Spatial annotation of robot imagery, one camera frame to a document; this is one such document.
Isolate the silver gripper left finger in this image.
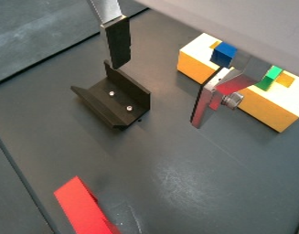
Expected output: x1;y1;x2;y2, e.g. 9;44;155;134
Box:
87;0;131;69

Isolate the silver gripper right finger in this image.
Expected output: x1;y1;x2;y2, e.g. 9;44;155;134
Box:
191;57;259;128

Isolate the red m-shaped block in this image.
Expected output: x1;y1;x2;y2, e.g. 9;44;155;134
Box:
53;176;122;234

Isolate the yellow base board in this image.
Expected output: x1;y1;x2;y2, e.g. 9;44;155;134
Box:
178;34;299;132

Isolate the green long block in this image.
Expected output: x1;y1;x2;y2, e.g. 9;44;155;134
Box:
255;66;282;90

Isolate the blue long block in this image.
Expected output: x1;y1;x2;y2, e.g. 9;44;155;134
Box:
210;42;236;68

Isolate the black angle bracket holder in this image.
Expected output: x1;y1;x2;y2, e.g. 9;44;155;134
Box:
71;60;150;130

